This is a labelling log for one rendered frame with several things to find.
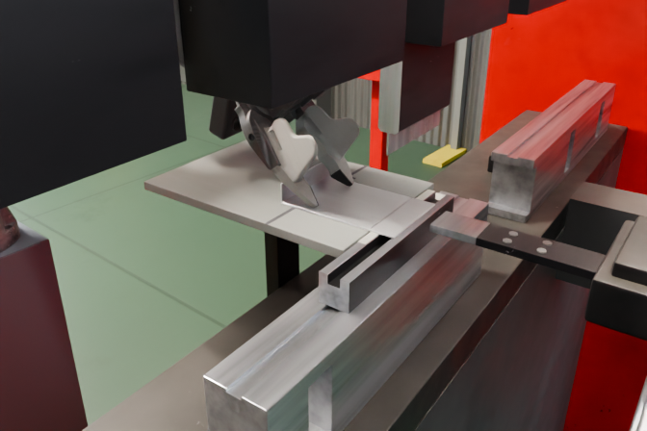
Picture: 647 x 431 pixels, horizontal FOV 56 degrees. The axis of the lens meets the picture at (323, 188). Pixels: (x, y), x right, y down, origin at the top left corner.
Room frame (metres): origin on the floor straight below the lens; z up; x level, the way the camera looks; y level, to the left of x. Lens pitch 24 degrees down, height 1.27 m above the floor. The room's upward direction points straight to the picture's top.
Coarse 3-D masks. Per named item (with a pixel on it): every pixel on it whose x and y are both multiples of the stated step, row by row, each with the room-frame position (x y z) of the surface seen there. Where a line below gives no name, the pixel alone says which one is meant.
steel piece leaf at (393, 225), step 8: (416, 200) 0.56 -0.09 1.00; (400, 208) 0.54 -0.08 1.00; (408, 208) 0.54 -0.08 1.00; (416, 208) 0.54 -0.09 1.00; (424, 208) 0.54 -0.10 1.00; (392, 216) 0.52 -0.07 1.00; (400, 216) 0.52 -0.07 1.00; (408, 216) 0.52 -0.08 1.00; (416, 216) 0.52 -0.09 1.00; (376, 224) 0.51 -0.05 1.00; (384, 224) 0.51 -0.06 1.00; (392, 224) 0.51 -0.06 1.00; (400, 224) 0.51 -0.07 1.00; (408, 224) 0.51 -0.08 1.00; (376, 232) 0.49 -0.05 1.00; (384, 232) 0.49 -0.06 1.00; (392, 232) 0.49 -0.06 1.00; (400, 232) 0.49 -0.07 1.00
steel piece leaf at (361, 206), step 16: (304, 176) 0.59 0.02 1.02; (320, 176) 0.61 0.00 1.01; (288, 192) 0.56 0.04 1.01; (320, 192) 0.58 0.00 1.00; (336, 192) 0.58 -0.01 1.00; (352, 192) 0.58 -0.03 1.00; (368, 192) 0.58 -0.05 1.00; (384, 192) 0.58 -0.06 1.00; (304, 208) 0.54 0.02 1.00; (320, 208) 0.54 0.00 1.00; (336, 208) 0.54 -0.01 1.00; (352, 208) 0.54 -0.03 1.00; (368, 208) 0.54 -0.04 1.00; (384, 208) 0.54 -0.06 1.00; (352, 224) 0.51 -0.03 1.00; (368, 224) 0.51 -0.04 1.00
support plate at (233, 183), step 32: (224, 160) 0.68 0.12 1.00; (256, 160) 0.68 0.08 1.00; (160, 192) 0.60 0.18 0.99; (192, 192) 0.58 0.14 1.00; (224, 192) 0.58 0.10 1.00; (256, 192) 0.58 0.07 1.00; (416, 192) 0.58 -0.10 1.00; (256, 224) 0.52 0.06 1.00; (288, 224) 0.51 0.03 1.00; (320, 224) 0.51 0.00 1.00
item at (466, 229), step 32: (448, 224) 0.50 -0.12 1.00; (480, 224) 0.50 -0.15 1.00; (640, 224) 0.44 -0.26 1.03; (544, 256) 0.44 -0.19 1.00; (576, 256) 0.44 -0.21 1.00; (608, 256) 0.41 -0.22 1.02; (640, 256) 0.39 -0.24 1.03; (608, 288) 0.37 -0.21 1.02; (640, 288) 0.37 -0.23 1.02; (608, 320) 0.37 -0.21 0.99; (640, 320) 0.36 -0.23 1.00
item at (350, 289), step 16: (432, 208) 0.55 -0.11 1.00; (448, 208) 0.56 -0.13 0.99; (416, 224) 0.51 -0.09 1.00; (384, 240) 0.50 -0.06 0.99; (400, 240) 0.48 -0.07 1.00; (416, 240) 0.51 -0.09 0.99; (352, 256) 0.45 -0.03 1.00; (368, 256) 0.47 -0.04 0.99; (384, 256) 0.46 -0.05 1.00; (400, 256) 0.48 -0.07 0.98; (320, 272) 0.43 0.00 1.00; (336, 272) 0.43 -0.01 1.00; (352, 272) 0.43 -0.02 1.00; (368, 272) 0.43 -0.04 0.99; (384, 272) 0.46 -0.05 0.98; (320, 288) 0.43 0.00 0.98; (336, 288) 0.42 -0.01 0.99; (352, 288) 0.42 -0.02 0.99; (368, 288) 0.43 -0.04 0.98; (336, 304) 0.42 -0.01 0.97; (352, 304) 0.42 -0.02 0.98
